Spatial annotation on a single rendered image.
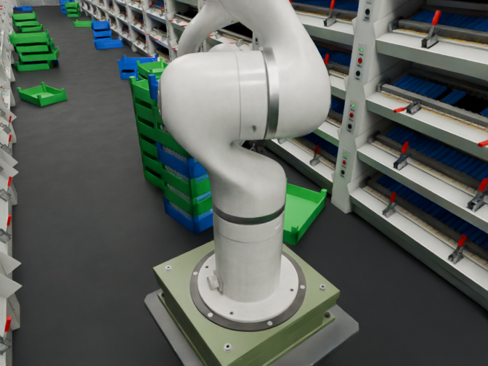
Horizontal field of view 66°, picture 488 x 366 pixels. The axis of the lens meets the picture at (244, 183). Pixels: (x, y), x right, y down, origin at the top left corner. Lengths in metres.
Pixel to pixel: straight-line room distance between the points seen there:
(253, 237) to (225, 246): 0.06
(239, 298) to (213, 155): 0.29
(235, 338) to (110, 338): 0.57
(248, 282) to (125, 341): 0.57
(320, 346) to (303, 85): 0.48
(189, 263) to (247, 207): 0.27
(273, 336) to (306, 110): 0.37
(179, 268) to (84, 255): 0.72
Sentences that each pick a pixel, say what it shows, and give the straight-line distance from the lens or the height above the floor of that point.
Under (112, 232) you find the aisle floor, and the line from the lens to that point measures 1.52.
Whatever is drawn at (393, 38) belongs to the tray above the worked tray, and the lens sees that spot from 1.31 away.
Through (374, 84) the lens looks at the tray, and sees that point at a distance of 1.38.
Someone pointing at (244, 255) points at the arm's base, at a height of 0.48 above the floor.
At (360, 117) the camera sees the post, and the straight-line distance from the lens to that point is 1.40.
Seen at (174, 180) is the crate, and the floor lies 0.19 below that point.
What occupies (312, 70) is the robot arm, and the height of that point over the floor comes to 0.77.
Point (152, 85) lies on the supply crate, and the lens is 1.32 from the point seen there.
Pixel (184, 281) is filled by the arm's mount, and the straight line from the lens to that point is 0.75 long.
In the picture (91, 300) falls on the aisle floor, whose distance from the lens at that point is 1.28.
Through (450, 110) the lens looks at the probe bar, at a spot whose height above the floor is 0.52.
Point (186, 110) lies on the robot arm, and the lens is 0.48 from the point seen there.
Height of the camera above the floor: 0.89
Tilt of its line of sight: 31 degrees down
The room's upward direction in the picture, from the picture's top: straight up
